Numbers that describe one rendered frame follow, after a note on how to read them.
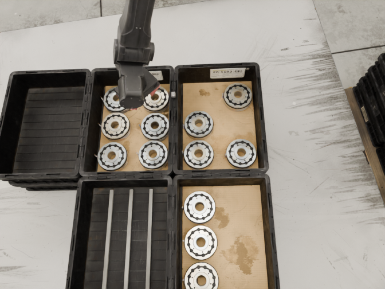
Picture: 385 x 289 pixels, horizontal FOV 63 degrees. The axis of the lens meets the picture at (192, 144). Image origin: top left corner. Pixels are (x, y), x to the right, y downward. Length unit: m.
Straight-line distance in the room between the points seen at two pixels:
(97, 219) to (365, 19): 2.28
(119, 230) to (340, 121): 0.94
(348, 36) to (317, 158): 1.43
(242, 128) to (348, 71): 1.39
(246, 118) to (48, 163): 0.73
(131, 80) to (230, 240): 0.60
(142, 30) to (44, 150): 0.73
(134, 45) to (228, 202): 0.61
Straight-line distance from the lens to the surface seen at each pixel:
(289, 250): 1.21
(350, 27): 2.63
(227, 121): 1.15
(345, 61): 2.45
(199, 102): 1.18
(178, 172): 0.98
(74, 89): 1.32
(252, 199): 1.07
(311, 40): 1.55
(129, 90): 0.72
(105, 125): 1.17
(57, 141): 1.25
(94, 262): 1.11
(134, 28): 0.66
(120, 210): 1.10
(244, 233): 1.05
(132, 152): 1.14
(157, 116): 1.14
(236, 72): 1.17
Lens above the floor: 1.88
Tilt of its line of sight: 70 degrees down
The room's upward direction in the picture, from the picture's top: 9 degrees counter-clockwise
